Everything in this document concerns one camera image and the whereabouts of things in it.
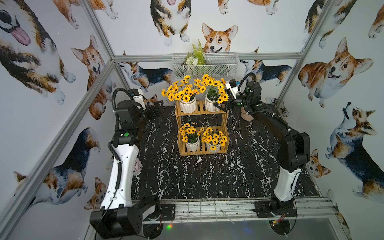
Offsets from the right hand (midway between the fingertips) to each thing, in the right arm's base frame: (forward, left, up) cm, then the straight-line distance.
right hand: (213, 98), depth 77 cm
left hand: (-6, +27, +5) cm, 28 cm away
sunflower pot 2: (-15, 0, -19) cm, 24 cm away
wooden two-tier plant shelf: (-10, +6, -17) cm, 21 cm away
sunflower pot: (-10, +13, -20) cm, 26 cm away
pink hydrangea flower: (-27, +41, -24) cm, 54 cm away
